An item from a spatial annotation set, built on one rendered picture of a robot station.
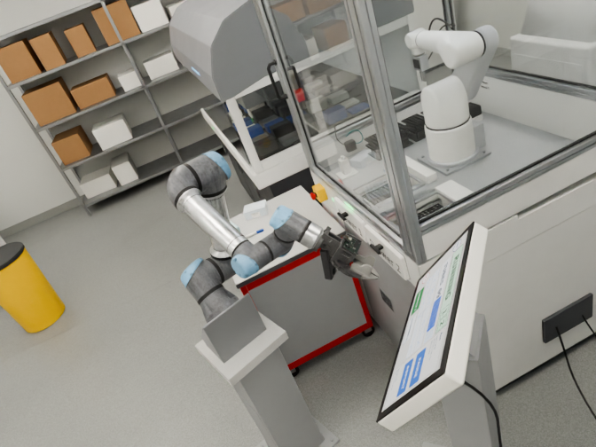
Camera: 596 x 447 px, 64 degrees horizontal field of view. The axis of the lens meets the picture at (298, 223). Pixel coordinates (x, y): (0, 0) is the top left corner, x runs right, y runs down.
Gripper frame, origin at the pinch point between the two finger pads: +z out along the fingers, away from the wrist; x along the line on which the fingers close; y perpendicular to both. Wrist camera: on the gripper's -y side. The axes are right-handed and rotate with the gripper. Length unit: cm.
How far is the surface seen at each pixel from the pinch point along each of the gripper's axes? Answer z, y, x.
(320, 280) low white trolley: -8, -78, 55
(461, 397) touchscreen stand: 34.7, -2.4, -20.4
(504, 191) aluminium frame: 27, 18, 49
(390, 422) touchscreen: 17.2, -1.3, -38.4
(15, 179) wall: -355, -361, 194
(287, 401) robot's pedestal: 4, -87, -5
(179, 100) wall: -244, -255, 338
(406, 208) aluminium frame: -0.5, 10.8, 23.0
